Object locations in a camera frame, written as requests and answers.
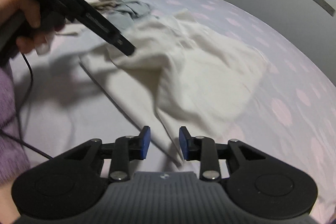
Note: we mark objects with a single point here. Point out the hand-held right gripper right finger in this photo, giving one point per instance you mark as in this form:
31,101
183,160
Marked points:
185,144

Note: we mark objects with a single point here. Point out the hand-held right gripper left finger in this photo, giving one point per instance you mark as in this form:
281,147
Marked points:
145,142

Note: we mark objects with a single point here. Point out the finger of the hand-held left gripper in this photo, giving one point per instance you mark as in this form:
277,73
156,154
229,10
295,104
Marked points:
99,23

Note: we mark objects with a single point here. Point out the white t-shirt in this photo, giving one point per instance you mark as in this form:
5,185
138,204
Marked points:
199,77

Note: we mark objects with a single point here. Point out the person's left hand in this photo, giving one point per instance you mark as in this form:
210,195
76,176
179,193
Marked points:
27,5

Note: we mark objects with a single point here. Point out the crumpled blue-grey cloth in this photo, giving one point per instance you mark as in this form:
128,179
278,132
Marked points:
131,10

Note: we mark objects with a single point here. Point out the person's purple sweater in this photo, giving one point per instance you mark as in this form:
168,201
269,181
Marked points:
9,134

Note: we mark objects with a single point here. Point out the pink-dotted bed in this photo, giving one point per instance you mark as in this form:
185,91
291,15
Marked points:
262,29

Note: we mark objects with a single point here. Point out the grey wall strip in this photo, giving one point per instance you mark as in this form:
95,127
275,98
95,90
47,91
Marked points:
319,1

